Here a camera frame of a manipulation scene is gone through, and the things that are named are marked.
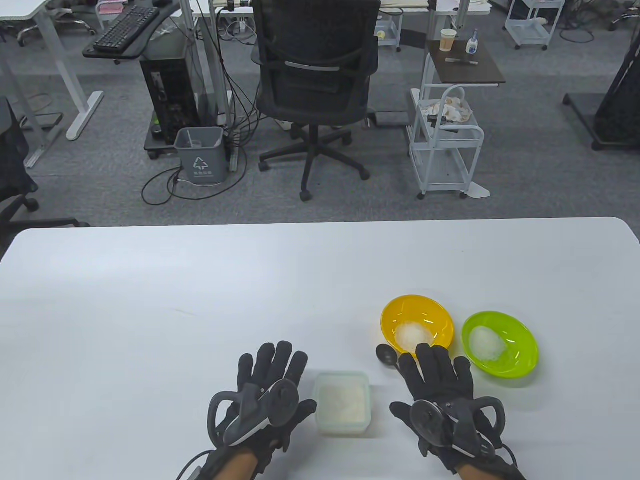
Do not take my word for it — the person's right hand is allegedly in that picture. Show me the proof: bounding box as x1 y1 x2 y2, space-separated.
390 343 511 473

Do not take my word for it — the person's left hand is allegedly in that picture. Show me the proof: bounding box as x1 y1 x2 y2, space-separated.
207 341 318 473

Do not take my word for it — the black long-handled spoon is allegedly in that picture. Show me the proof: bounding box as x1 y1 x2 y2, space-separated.
376 344 402 373

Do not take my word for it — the orange plastic bowl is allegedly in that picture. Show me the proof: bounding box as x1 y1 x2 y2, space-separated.
381 295 455 358

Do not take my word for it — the clear plastic lid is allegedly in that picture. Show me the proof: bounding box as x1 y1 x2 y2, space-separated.
314 371 372 426

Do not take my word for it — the clear plastic sugar container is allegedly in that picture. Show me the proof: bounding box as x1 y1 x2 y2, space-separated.
314 371 372 436

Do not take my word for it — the green plastic bowl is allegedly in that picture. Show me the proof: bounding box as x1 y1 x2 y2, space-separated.
460 311 540 380

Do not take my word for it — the person's right forearm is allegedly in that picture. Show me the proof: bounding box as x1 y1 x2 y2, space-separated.
457 462 526 480

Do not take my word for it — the person's left forearm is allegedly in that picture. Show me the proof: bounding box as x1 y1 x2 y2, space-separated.
175 447 261 480

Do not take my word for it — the black hand tracker controller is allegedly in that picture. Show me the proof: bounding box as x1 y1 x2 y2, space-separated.
410 396 507 458
207 379 301 448

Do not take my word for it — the grey trash bin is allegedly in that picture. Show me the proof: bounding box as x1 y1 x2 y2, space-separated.
173 126 228 187

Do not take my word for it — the crumpled white cloth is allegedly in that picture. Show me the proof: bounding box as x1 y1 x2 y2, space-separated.
417 97 473 123

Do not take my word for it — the black computer tower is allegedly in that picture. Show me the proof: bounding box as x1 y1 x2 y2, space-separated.
140 54 201 146

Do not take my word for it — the dark brown side table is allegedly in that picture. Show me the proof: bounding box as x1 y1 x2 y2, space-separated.
424 40 506 87

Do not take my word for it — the black mesh office chair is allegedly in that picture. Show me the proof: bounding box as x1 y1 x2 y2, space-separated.
250 0 381 202

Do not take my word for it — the black floor stand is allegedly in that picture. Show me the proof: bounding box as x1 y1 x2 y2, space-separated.
562 30 640 151

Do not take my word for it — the small white cart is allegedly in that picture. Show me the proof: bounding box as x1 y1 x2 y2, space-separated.
375 15 403 53

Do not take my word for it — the white utility cart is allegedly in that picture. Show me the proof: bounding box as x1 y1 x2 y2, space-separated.
504 0 556 51

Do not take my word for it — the black keyboard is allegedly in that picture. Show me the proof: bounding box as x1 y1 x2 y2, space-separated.
92 5 161 53

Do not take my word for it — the black keyboard tray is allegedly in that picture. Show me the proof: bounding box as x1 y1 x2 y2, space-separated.
82 2 183 65

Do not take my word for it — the white standing desk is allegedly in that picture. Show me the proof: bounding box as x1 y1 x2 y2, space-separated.
0 0 105 168

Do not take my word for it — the white wire rolling cart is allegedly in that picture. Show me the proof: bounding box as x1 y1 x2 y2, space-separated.
407 84 486 200

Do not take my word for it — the black flat base plate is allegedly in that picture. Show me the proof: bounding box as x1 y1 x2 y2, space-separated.
372 111 413 128

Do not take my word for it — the white desk leg frame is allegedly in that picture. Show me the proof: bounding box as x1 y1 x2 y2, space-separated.
177 0 238 173

